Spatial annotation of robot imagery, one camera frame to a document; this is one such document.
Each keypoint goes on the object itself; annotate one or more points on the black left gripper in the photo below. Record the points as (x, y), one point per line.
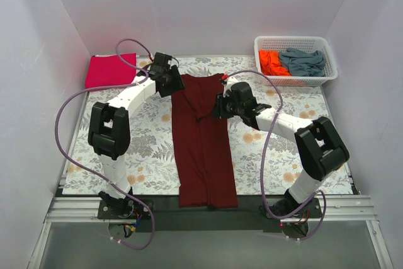
(173, 83)

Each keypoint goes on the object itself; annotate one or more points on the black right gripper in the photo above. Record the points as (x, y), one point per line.
(219, 109)

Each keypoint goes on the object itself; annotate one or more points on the dark red t-shirt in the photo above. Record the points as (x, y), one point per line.
(201, 146)

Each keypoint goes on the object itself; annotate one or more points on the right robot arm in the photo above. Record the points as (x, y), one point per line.
(319, 145)

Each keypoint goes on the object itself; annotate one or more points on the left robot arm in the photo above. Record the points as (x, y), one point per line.
(109, 128)

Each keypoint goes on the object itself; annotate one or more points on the orange t-shirt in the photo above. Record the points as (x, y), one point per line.
(270, 64)

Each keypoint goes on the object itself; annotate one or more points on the floral patterned table mat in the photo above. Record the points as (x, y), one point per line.
(261, 163)

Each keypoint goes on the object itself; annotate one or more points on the folded pink t-shirt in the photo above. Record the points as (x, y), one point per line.
(108, 71)

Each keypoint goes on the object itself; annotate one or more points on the white plastic basket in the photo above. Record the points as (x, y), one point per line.
(306, 44)

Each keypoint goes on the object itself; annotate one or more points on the grey t-shirt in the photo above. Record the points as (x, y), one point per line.
(303, 64)

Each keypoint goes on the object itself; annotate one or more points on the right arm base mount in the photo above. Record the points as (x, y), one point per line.
(281, 207)

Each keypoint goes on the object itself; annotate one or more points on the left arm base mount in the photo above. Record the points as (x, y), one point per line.
(120, 208)

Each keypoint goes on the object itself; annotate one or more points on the aluminium front frame rail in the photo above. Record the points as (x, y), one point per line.
(249, 215)

